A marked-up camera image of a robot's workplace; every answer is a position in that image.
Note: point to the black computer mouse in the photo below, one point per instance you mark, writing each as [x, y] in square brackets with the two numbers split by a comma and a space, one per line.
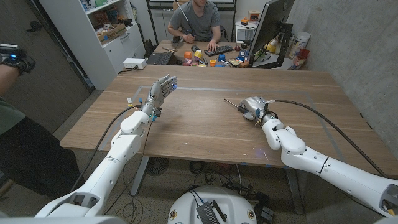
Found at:
[195, 48]

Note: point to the standing person in dark clothes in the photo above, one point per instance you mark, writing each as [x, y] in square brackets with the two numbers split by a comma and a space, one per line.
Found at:
[31, 155]

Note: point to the white power box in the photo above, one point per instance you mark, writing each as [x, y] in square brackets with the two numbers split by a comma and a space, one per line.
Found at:
[134, 63]

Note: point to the black laptop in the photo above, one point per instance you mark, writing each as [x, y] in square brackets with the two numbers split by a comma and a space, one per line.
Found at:
[160, 58]

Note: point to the black motion capture glove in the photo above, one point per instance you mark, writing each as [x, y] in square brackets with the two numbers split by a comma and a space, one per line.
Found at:
[15, 57]

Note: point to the cardboard box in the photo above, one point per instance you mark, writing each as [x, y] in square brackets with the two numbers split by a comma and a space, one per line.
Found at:
[112, 33]

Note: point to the round black floor fan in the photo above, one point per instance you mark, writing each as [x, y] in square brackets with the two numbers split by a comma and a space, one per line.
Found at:
[157, 166]

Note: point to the red cup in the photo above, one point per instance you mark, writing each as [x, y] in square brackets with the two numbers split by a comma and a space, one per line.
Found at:
[304, 53]

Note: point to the yellow cup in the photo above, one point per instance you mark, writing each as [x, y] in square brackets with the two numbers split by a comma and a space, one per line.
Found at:
[198, 54]

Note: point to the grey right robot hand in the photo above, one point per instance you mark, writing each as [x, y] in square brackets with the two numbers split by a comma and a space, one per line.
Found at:
[256, 107]

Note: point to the yellow bottle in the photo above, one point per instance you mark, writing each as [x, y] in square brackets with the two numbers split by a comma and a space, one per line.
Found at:
[272, 46]

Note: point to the black computer monitor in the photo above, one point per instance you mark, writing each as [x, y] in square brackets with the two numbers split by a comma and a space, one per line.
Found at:
[270, 21]

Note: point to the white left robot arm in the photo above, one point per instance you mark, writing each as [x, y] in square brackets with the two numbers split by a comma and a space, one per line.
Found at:
[124, 146]

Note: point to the orange block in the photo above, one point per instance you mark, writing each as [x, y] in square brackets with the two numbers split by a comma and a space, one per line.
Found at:
[187, 55]

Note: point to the white plastic canister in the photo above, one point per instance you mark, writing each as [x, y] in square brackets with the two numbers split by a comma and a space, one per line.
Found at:
[299, 42]

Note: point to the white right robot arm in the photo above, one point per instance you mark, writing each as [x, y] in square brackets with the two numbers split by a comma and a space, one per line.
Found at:
[292, 144]

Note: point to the thin grey pole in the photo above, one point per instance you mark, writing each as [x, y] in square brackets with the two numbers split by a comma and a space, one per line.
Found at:
[186, 17]

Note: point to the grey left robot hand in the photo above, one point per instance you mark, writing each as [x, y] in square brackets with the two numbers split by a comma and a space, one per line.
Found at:
[158, 93]

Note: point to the blue cup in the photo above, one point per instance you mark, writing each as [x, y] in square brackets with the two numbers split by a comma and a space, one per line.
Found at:
[221, 58]

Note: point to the white shelf cabinet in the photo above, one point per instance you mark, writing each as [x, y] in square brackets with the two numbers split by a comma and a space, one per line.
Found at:
[115, 49]

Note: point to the small orange cup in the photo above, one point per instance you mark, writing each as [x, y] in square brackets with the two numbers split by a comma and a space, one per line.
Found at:
[213, 63]

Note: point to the black electronics box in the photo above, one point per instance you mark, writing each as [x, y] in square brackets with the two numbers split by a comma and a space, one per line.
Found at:
[207, 214]

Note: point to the grey table leg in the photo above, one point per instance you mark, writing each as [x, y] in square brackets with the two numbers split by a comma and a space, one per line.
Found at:
[294, 193]
[139, 175]

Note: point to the black keyboard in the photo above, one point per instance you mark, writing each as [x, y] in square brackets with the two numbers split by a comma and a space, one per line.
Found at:
[219, 50]

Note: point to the orange wooden box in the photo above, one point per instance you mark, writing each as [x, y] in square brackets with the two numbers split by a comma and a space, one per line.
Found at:
[254, 15]

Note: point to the seated person in grey t-shirt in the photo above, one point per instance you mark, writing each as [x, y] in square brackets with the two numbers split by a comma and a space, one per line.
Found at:
[199, 18]

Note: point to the standing person's bare forearm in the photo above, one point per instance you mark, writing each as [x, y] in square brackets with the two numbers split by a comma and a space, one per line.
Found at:
[7, 79]

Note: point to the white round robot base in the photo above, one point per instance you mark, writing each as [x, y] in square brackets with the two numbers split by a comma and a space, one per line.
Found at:
[233, 205]

